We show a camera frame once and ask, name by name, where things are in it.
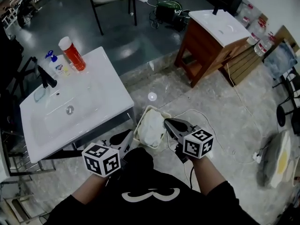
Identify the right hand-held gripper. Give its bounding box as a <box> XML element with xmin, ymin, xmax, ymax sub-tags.
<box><xmin>164</xmin><ymin>118</ymin><xmax>215</xmax><ymax>165</ymax></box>

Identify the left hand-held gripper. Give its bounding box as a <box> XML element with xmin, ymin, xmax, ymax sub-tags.
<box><xmin>81</xmin><ymin>128</ymin><xmax>135</xmax><ymax>178</ymax></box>

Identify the white plastic basket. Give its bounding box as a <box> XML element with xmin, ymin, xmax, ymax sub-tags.
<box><xmin>134</xmin><ymin>105</ymin><xmax>172</xmax><ymax>149</ymax></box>

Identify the person's left forearm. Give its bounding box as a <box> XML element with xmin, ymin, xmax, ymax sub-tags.
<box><xmin>70</xmin><ymin>172</ymin><xmax>111</xmax><ymax>205</ymax></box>

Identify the person's right forearm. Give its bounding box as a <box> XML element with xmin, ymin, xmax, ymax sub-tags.
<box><xmin>192</xmin><ymin>157</ymin><xmax>227</xmax><ymax>195</ymax></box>

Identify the brown cardboard piece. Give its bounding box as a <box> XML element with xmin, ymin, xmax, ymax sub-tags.
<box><xmin>274</xmin><ymin>24</ymin><xmax>293</xmax><ymax>44</ymax></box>

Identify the white ceramic sink basin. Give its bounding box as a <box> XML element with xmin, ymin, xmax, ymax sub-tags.
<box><xmin>19</xmin><ymin>46</ymin><xmax>135</xmax><ymax>164</ymax></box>

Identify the person's torso in black shirt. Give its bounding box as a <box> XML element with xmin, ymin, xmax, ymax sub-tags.
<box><xmin>44</xmin><ymin>148</ymin><xmax>258</xmax><ymax>225</ymax></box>

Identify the wooden cabinet with white basin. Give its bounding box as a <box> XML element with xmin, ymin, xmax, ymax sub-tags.
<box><xmin>174</xmin><ymin>9</ymin><xmax>251</xmax><ymax>89</ymax></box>

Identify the wooden slatted pallet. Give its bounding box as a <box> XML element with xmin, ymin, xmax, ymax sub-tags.
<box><xmin>220</xmin><ymin>45</ymin><xmax>264</xmax><ymax>86</ymax></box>

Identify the clear soap dish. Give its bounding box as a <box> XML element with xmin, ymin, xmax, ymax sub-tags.
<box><xmin>33</xmin><ymin>87</ymin><xmax>51</xmax><ymax>103</ymax></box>

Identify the white soap pump bottle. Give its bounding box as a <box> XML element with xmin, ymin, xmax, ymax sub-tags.
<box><xmin>45</xmin><ymin>50</ymin><xmax>71</xmax><ymax>77</ymax></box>

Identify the black sink faucet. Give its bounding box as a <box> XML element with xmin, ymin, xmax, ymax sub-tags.
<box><xmin>35</xmin><ymin>64</ymin><xmax>58</xmax><ymax>89</ymax></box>

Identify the orange bottle with white cap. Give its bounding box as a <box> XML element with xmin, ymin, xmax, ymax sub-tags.
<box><xmin>58</xmin><ymin>36</ymin><xmax>86</xmax><ymax>72</ymax></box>

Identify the white stone basin yellow inside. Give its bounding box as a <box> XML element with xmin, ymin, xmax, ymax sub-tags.
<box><xmin>256</xmin><ymin>130</ymin><xmax>293</xmax><ymax>188</ymax></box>

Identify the black standing fan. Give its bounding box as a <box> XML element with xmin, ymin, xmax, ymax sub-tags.
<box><xmin>276</xmin><ymin>95</ymin><xmax>300</xmax><ymax>128</ymax></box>

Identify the dark green floor appliance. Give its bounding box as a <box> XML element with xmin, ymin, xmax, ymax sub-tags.
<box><xmin>154</xmin><ymin>0</ymin><xmax>190</xmax><ymax>32</ymax></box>

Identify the black cabinet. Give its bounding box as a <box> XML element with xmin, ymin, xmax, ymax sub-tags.
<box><xmin>290</xmin><ymin>112</ymin><xmax>300</xmax><ymax>135</ymax></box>

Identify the cluster of clear water jugs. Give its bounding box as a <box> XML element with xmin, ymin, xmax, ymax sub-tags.
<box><xmin>241</xmin><ymin>2</ymin><xmax>276</xmax><ymax>57</ymax></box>

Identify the marbled grey board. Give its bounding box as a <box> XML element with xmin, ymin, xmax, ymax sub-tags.
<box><xmin>263</xmin><ymin>42</ymin><xmax>298</xmax><ymax>79</ymax></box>

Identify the beige round bowl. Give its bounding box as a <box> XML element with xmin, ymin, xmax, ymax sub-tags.
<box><xmin>287</xmin><ymin>156</ymin><xmax>300</xmax><ymax>187</ymax></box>

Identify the black office chair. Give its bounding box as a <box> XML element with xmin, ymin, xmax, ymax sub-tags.
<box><xmin>0</xmin><ymin>27</ymin><xmax>39</xmax><ymax>98</ymax></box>

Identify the white floor cable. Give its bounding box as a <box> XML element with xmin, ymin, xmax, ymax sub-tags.
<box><xmin>167</xmin><ymin>62</ymin><xmax>258</xmax><ymax>165</ymax></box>

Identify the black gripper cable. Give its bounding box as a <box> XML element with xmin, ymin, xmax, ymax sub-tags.
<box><xmin>188</xmin><ymin>166</ymin><xmax>195</xmax><ymax>189</ymax></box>

